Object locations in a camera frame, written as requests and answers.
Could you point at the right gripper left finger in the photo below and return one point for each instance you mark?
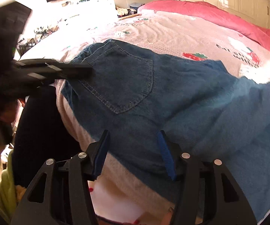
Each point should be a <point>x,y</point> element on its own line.
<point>59,192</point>

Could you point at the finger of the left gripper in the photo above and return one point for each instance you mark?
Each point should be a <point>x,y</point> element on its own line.
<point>62,73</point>
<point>55,63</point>

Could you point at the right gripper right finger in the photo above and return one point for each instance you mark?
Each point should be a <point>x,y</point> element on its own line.
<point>224,202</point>

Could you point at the blue denim pants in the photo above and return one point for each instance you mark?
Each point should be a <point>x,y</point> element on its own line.
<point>135,93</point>

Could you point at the white dresser desk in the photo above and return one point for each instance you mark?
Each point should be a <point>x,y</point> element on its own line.
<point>61,15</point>

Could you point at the pink strawberry print quilt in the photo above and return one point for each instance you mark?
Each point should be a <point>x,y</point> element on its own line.
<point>174,34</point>

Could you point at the pink plush blanket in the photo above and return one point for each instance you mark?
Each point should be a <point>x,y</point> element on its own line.
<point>212,14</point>

